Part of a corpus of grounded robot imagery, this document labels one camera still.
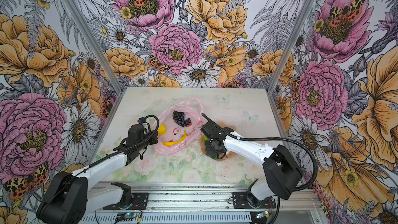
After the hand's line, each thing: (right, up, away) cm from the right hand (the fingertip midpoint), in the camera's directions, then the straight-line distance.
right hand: (213, 153), depth 84 cm
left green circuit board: (-39, -24, -13) cm, 48 cm away
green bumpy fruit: (-5, +7, +5) cm, 10 cm away
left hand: (-31, +8, +6) cm, 33 cm away
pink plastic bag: (-20, +11, +17) cm, 28 cm away
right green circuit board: (+22, -24, -12) cm, 35 cm away
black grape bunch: (-21, +18, +17) cm, 33 cm away
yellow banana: (-25, +4, +7) cm, 26 cm away
